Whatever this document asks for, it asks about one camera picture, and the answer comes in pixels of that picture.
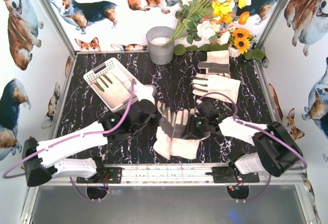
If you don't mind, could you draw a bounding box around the purple cable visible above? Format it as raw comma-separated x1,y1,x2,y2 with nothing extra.
198,92,308,201
2,79,136,201

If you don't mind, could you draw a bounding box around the artificial flower bouquet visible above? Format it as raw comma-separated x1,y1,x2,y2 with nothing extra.
165,0,276,60

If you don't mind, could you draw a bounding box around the left black base bracket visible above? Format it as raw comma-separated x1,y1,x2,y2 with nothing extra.
76,167,122,184

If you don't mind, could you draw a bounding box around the white grey glove back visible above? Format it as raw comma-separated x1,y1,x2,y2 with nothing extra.
197,50,231,78

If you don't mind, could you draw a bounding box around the white plastic storage basket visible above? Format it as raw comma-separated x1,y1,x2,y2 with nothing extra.
84,57,147,112

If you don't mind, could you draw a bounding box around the white glove grey palm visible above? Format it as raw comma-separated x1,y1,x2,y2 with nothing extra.
153,101,176,159

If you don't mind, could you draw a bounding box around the right black base bracket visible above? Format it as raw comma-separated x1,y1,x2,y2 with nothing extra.
205,167,260,183

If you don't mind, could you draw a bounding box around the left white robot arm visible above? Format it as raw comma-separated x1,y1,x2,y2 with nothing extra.
23,99,159,187

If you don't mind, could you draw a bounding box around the black base bracket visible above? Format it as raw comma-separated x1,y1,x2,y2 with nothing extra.
205,167,260,183
76,167,122,184

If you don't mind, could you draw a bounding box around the white glove long cuff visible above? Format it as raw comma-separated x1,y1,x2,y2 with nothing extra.
92,72,132,109

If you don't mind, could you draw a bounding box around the aluminium front rail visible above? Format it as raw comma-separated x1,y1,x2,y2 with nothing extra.
29,164,307,187

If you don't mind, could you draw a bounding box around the grey metal bucket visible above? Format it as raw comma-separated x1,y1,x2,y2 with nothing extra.
146,26,174,65

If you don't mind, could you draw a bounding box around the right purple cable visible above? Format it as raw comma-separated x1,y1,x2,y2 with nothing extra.
198,92,308,201

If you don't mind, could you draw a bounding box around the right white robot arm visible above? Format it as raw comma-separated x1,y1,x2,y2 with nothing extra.
181,101,307,177

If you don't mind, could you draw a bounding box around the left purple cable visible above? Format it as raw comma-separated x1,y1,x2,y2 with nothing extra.
2,79,136,201

